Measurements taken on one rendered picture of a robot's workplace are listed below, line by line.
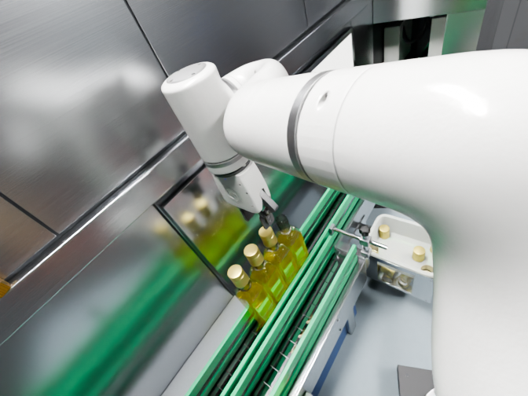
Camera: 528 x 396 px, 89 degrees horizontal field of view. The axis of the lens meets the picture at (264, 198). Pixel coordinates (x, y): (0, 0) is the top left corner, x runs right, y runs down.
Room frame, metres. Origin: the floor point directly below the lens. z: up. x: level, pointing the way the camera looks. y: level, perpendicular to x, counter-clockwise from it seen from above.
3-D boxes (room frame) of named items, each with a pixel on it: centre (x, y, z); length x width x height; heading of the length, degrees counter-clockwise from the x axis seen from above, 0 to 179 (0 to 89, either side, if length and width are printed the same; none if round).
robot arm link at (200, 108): (0.41, 0.03, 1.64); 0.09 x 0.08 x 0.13; 114
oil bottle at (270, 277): (0.38, 0.08, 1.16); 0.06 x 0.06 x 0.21; 37
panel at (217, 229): (0.72, -0.16, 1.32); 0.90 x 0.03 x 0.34; 127
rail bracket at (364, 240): (0.43, -0.20, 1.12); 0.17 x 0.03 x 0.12; 37
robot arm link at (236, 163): (0.41, 0.03, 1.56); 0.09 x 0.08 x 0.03; 36
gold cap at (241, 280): (0.34, 0.12, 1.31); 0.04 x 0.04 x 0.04
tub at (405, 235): (0.42, -0.35, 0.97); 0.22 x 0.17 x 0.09; 37
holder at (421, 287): (0.44, -0.34, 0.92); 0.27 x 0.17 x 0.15; 37
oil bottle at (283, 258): (0.41, 0.03, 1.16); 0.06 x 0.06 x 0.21; 36
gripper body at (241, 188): (0.41, 0.03, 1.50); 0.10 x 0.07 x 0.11; 36
